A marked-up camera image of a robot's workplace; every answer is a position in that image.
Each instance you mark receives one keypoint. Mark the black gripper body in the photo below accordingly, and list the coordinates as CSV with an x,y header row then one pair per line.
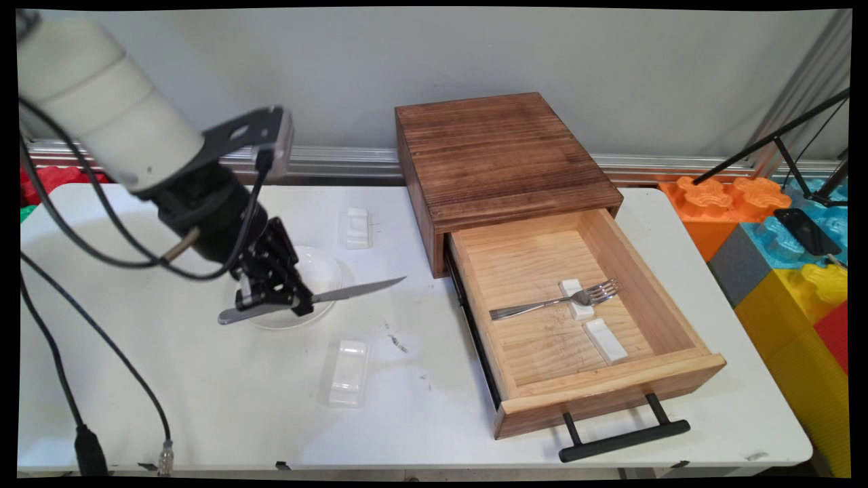
x,y
210,217

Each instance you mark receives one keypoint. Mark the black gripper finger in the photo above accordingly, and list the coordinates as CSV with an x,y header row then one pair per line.
x,y
283,254
256,290

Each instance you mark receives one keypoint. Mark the silver table knife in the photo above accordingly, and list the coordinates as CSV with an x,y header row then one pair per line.
x,y
359,290

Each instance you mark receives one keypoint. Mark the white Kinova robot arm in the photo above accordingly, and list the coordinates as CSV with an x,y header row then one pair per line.
x,y
102,102

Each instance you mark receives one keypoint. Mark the white round plate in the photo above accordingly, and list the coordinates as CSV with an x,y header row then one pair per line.
x,y
324,268

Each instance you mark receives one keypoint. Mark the small white cutlery rest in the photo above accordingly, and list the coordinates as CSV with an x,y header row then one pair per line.
x,y
357,229

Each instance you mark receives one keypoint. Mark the large white cutlery rest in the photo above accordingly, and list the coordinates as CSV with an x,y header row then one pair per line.
x,y
348,373

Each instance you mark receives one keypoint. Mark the red studded toy block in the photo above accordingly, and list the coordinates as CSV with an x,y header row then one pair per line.
x,y
61,177

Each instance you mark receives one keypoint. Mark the green toy block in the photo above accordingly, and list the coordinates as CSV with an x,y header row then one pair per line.
x,y
26,213

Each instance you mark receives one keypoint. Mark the dark wooden drawer cabinet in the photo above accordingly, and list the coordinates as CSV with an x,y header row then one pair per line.
x,y
502,149

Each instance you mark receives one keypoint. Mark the silver fork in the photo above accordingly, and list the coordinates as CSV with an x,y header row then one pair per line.
x,y
542,306

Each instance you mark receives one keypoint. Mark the light wooden drawer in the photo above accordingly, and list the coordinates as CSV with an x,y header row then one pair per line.
x,y
536,352

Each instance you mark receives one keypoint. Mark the short white cutlery rest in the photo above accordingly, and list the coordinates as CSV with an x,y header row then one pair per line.
x,y
582,312

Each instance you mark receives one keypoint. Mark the long white cutlery rest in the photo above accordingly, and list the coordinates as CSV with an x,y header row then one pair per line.
x,y
607,342

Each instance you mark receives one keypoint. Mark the orange toy block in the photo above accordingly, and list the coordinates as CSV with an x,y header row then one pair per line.
x,y
705,224

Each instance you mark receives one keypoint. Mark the grey toy block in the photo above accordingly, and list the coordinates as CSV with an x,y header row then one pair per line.
x,y
739,268

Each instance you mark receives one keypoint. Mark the black tripod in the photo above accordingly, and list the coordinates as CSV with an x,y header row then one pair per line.
x,y
746,152

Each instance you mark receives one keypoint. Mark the blue toy block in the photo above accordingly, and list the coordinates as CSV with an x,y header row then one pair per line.
x,y
766,244

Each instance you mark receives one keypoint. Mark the yellow toy block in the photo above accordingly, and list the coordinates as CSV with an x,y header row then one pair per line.
x,y
786,366

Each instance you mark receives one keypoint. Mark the black smartphone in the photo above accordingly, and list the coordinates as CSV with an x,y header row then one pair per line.
x,y
807,232

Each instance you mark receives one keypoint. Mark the black camera mounting bracket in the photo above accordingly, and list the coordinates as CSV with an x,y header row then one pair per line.
x,y
230,135

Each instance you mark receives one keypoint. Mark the aluminium wall rail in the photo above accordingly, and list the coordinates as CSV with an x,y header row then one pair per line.
x,y
325,161

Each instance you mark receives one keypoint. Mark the black drawer slide rail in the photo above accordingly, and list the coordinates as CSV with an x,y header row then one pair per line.
x,y
475,339

